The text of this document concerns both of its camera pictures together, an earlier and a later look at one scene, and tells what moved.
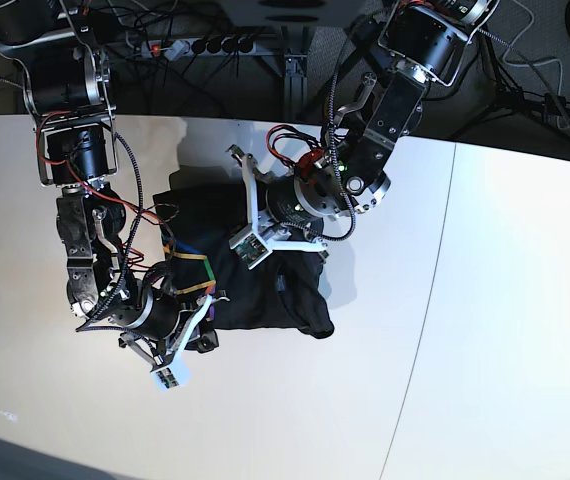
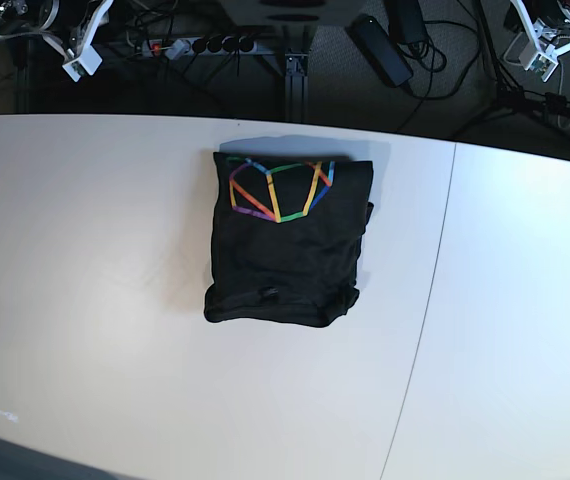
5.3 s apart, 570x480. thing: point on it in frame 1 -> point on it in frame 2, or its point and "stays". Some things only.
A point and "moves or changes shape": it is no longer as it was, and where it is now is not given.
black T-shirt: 200,209 moves or changes shape
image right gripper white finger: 248,162 -> 518,6
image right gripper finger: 314,245 -> 568,46
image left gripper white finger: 177,363 -> 89,59
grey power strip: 173,49 stays
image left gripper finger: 139,352 -> 56,47
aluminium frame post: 295,62 stays
